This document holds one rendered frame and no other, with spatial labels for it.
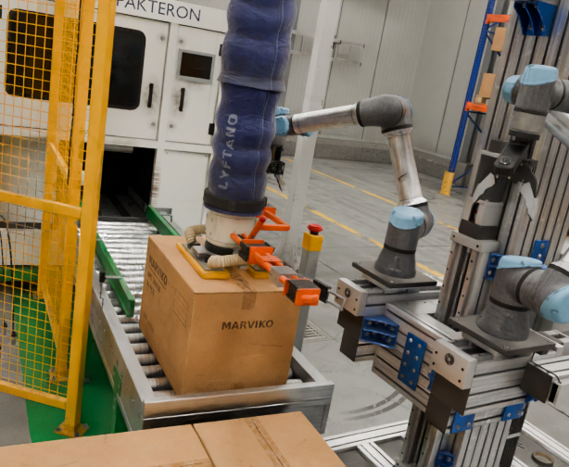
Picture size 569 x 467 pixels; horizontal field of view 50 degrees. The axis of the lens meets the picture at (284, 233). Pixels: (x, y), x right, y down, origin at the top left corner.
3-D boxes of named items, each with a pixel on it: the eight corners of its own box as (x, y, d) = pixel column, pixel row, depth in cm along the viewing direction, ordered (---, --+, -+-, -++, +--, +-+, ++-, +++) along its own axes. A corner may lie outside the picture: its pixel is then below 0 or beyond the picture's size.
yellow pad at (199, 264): (175, 246, 238) (176, 234, 237) (199, 246, 243) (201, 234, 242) (202, 279, 209) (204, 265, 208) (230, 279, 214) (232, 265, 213)
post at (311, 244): (269, 427, 299) (303, 231, 273) (281, 426, 302) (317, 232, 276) (274, 435, 293) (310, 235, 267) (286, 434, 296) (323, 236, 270)
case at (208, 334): (138, 325, 258) (148, 234, 248) (227, 321, 276) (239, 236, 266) (180, 402, 207) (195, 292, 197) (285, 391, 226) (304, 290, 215)
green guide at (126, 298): (62, 213, 395) (63, 199, 392) (80, 213, 400) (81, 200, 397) (108, 319, 259) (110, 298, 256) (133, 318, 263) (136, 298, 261)
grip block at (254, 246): (236, 255, 208) (239, 238, 206) (263, 256, 212) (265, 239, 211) (246, 263, 201) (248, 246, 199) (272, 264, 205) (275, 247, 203)
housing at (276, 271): (267, 279, 189) (269, 265, 188) (286, 279, 193) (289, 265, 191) (276, 287, 183) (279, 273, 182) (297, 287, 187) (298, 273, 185)
